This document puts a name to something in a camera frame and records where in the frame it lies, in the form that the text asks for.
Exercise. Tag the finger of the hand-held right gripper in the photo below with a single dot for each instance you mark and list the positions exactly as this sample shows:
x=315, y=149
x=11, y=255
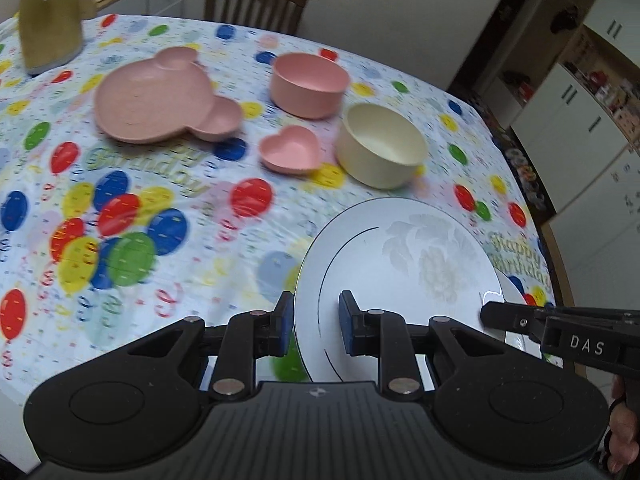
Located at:
x=510, y=321

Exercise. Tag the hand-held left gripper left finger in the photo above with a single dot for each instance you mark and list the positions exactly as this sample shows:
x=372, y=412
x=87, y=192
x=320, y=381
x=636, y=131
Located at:
x=284, y=322

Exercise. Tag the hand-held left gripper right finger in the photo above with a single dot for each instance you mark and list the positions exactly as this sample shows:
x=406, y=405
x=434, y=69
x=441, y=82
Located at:
x=346, y=322

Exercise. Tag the white floral plate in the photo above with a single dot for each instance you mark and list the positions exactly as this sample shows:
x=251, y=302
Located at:
x=400, y=260

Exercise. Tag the cream round bowl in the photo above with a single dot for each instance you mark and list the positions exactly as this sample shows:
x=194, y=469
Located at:
x=370, y=160

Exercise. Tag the pink heart-shaped dish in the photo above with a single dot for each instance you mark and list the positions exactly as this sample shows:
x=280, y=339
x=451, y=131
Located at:
x=287, y=149

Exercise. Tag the pink round bowl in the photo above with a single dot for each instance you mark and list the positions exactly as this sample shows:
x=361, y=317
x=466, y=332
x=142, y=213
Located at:
x=305, y=95

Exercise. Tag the pink mouse-shaped plate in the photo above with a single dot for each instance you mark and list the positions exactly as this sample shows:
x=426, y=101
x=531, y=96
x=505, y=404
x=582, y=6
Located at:
x=145, y=95

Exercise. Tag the person's right hand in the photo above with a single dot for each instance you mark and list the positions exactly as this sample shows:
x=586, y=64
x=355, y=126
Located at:
x=622, y=440

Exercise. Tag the balloon print tablecloth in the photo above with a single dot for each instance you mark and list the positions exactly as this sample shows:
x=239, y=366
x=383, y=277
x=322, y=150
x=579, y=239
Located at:
x=200, y=240

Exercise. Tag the white kitchen cabinets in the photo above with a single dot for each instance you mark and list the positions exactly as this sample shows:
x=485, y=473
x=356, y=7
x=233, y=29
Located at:
x=565, y=110

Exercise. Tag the dark wooden chair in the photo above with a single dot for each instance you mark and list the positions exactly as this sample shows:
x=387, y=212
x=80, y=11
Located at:
x=255, y=5

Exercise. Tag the light wooden chair back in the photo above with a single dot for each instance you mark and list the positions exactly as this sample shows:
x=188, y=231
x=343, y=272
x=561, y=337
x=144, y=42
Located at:
x=86, y=10

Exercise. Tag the yellow kettle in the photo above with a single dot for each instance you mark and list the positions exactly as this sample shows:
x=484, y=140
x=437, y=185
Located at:
x=50, y=35

